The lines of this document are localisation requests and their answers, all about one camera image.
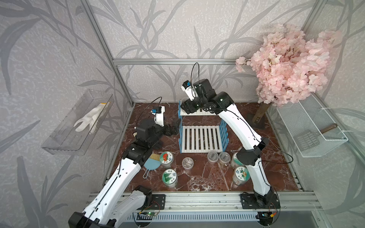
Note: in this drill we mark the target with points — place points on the red strawberry label jar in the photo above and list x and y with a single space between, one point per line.
166 159

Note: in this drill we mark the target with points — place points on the white glove in tray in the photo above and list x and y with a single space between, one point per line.
90 119

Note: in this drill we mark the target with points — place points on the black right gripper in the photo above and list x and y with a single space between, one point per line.
187 107

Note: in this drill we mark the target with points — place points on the flower label jar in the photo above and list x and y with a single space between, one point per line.
241 175
235 162

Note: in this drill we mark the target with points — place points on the wooden handled brush in basket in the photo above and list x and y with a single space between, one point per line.
328 128

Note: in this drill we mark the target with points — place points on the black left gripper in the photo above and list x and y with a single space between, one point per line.
174 129

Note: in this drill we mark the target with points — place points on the blue and white wooden shelf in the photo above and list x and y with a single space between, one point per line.
203 139

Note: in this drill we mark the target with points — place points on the pink blossom artificial tree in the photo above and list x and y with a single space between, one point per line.
288 67

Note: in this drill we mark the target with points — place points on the flower label jar right rear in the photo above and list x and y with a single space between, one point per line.
235 162

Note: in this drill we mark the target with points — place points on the clear acrylic wall tray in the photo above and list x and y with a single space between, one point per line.
64 139

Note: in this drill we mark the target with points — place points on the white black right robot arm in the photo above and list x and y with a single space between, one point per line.
223 106

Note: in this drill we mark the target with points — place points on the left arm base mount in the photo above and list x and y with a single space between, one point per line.
154 202

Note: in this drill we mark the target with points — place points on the green tree label jar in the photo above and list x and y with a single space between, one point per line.
170 178

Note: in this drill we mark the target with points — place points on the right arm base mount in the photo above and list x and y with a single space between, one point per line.
251 201

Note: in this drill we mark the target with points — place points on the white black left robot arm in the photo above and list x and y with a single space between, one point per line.
105 211

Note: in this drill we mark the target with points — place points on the flower label jar right front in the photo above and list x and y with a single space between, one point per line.
241 175

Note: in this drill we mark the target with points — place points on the clear lidded seed container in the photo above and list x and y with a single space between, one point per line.
187 163

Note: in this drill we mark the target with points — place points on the aluminium front rail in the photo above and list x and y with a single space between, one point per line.
230 201

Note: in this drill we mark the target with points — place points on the clear plastic seed container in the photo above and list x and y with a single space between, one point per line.
212 157

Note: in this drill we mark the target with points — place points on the white wire mesh basket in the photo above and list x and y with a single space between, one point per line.
304 120

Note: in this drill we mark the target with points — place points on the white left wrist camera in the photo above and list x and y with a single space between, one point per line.
158 112

